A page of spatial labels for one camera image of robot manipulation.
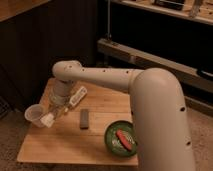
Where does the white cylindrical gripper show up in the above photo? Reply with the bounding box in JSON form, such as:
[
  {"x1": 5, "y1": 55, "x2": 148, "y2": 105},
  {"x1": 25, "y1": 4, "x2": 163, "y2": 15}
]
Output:
[{"x1": 48, "y1": 79, "x2": 74, "y2": 117}]

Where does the white sponge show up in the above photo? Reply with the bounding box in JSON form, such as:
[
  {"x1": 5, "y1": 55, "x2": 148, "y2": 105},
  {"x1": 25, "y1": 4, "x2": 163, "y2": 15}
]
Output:
[{"x1": 40, "y1": 113, "x2": 55, "y2": 128}]

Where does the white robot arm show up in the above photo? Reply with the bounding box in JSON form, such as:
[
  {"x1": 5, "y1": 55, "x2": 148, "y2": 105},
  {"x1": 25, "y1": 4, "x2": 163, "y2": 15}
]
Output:
[{"x1": 52, "y1": 60, "x2": 196, "y2": 171}]

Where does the translucent white cup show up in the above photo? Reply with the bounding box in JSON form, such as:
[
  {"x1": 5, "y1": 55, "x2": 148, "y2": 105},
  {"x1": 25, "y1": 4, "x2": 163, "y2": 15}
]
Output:
[{"x1": 24, "y1": 104, "x2": 46, "y2": 128}]

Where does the green ceramic plate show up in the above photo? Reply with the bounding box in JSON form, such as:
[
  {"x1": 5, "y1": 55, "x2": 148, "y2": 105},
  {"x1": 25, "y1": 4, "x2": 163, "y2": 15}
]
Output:
[{"x1": 104, "y1": 120, "x2": 137, "y2": 157}]

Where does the dark grey rectangular block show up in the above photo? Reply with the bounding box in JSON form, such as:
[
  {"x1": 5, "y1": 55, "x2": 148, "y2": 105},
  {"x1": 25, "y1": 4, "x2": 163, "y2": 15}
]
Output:
[{"x1": 80, "y1": 109, "x2": 89, "y2": 129}]

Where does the wooden table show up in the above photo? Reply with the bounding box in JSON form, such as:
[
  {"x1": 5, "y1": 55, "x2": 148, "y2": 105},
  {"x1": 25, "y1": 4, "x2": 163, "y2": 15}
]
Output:
[{"x1": 17, "y1": 82, "x2": 138, "y2": 166}]

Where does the red sausage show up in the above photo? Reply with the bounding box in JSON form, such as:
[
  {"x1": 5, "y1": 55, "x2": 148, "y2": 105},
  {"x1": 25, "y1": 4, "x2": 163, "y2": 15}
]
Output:
[{"x1": 116, "y1": 129, "x2": 132, "y2": 151}]

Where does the background shelf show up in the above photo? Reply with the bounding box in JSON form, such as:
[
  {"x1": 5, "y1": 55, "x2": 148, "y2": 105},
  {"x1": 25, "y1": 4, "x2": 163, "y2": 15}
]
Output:
[{"x1": 111, "y1": 0, "x2": 213, "y2": 26}]

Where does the metal frame rail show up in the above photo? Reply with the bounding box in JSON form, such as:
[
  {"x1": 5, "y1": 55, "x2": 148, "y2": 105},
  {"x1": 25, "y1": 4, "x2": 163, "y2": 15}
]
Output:
[{"x1": 97, "y1": 38, "x2": 213, "y2": 93}]

